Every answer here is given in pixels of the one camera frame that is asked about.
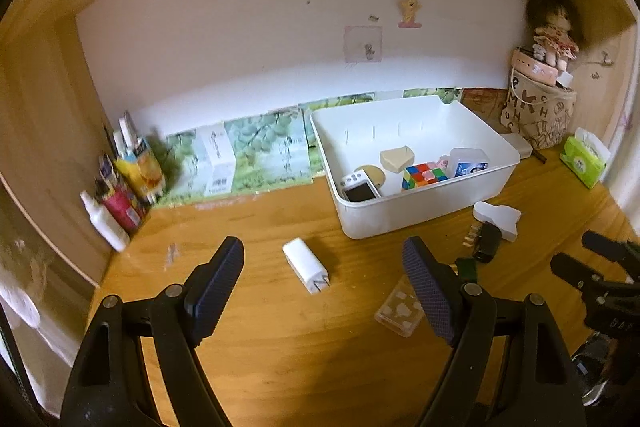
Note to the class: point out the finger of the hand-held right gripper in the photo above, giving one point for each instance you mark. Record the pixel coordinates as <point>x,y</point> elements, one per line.
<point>580,272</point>
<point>612,249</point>

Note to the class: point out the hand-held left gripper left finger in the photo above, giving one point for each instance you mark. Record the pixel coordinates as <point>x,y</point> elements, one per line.
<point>220,287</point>

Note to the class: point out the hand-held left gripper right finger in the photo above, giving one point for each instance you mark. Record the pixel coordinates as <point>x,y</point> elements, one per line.
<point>427,292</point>

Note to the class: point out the small clear plastic box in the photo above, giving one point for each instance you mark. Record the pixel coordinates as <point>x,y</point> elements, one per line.
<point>400,309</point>

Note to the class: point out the white plastic storage bin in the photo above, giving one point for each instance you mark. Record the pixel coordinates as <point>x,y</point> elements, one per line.
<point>425,207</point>

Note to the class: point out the white power adapter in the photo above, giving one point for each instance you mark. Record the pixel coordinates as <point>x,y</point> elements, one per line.
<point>305,264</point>

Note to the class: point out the multicoloured puzzle cube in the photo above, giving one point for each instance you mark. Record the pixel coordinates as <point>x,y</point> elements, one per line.
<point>422,177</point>

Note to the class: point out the white handheld game console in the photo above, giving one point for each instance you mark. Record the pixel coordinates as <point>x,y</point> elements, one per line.
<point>360,189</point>

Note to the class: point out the white box with blue label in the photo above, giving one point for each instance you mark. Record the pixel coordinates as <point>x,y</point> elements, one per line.
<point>465,162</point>

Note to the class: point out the cream irregular block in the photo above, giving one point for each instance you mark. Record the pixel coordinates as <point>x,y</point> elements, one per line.
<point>395,157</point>

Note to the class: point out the green tissue pack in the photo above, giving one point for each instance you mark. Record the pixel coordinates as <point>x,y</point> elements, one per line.
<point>582,157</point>

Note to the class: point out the black pen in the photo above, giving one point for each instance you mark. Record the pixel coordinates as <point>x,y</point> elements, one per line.
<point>539,155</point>

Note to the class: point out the red tube package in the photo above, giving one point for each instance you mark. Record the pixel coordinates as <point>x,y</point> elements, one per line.
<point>122,204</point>

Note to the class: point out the round wooden disc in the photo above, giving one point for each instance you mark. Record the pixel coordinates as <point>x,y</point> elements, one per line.
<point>376,173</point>

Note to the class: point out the white carton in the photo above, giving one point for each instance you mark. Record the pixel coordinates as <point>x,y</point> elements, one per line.
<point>215,157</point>

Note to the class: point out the white spray bottle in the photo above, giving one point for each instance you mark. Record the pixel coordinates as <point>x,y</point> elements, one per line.
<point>105,222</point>

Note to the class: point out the white rectangular device box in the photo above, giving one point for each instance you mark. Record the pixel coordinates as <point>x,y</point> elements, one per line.
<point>520,144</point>

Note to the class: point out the yellow printed pouch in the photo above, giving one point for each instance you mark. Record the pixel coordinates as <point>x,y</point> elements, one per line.
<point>142,169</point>

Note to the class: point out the large leaf print poster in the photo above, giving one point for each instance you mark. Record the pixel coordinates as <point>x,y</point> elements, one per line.
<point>265,152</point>

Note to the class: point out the letter print fabric bag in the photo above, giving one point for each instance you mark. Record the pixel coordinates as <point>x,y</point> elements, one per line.
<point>540,112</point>

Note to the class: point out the blue and white tube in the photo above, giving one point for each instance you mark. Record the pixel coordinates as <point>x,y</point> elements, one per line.
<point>106,169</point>

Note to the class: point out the small white plug block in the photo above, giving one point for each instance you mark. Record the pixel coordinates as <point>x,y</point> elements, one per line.
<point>565,79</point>

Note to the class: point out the white pen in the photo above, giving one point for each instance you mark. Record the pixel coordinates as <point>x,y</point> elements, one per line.
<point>127,132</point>

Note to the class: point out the brown printed cardboard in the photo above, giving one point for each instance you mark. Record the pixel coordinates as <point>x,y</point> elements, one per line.
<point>482,102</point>

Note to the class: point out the pink pencil case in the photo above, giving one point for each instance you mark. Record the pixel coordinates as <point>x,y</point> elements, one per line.
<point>535,67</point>

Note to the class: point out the short leaf print strip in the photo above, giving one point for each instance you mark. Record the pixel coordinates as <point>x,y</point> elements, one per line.
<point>435,93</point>

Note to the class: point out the brown haired doll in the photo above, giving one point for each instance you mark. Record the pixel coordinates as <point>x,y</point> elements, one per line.
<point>552,24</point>

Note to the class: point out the wooden desk hutch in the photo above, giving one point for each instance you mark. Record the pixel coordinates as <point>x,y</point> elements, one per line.
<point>45,107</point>

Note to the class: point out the metal wall hook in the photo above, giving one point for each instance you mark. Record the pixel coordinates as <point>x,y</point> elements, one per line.
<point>600,59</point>

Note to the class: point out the yellow pony wall sticker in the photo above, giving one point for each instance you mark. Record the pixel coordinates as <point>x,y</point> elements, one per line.
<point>409,12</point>

